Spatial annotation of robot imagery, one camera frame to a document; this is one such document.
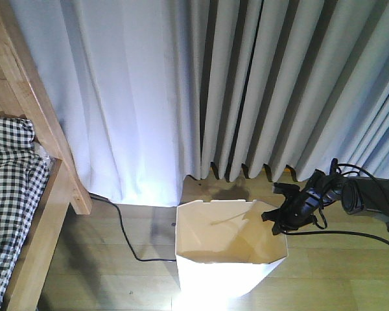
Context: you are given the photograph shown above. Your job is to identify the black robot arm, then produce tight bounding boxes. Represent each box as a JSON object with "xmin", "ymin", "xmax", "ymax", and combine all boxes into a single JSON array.
[{"xmin": 261, "ymin": 170, "xmax": 389, "ymax": 245}]

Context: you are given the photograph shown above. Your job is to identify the wooden bed frame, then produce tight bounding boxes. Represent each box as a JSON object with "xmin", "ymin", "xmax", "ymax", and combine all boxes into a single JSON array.
[{"xmin": 0, "ymin": 1, "xmax": 91, "ymax": 310}]

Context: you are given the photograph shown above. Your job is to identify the white plastic trash bin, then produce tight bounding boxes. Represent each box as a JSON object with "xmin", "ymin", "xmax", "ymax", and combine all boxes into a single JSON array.
[{"xmin": 175, "ymin": 200, "xmax": 288, "ymax": 297}]

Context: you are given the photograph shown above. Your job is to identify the black camera cable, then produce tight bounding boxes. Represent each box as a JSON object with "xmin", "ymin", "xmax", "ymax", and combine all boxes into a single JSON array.
[{"xmin": 285, "ymin": 158, "xmax": 389, "ymax": 247}]

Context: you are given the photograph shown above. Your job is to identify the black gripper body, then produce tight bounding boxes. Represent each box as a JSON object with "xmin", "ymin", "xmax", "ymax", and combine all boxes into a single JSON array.
[{"xmin": 261, "ymin": 170, "xmax": 327, "ymax": 235}]

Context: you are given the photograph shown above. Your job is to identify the checkered bed sheet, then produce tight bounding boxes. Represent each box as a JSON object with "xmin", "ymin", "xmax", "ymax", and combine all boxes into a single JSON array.
[{"xmin": 0, "ymin": 118, "xmax": 51, "ymax": 308}]

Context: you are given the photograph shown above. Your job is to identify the black outlet cable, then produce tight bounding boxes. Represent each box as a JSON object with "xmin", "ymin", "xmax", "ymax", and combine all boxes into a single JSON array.
[{"xmin": 89, "ymin": 192, "xmax": 176, "ymax": 262}]

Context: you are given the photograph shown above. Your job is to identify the grey pleated curtain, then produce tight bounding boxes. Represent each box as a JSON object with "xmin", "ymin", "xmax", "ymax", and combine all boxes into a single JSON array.
[{"xmin": 10, "ymin": 1, "xmax": 389, "ymax": 206}]

